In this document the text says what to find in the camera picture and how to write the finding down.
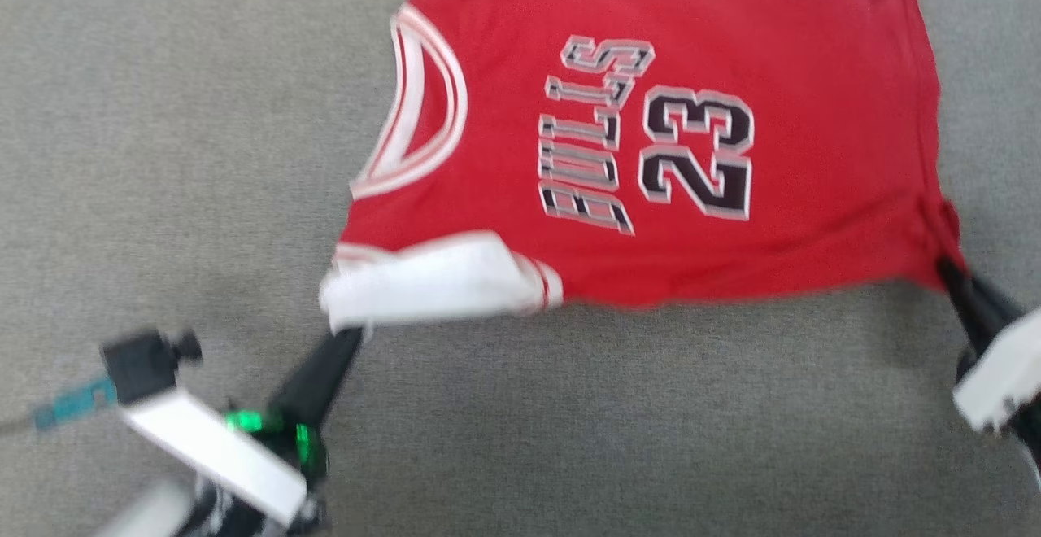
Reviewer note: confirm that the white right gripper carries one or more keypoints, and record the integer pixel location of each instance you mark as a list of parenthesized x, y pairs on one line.
[(1004, 374)]

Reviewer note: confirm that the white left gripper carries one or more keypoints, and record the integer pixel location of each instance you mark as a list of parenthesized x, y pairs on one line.
[(219, 456)]

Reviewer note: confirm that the red basketball jersey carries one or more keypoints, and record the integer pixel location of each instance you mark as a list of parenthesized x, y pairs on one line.
[(732, 220)]

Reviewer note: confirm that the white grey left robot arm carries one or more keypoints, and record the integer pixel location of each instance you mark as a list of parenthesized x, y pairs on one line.
[(146, 517)]

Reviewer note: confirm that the grey fabric sofa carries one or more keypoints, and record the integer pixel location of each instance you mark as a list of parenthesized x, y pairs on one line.
[(163, 154)]

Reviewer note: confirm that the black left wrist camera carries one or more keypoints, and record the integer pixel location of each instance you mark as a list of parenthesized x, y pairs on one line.
[(146, 362)]

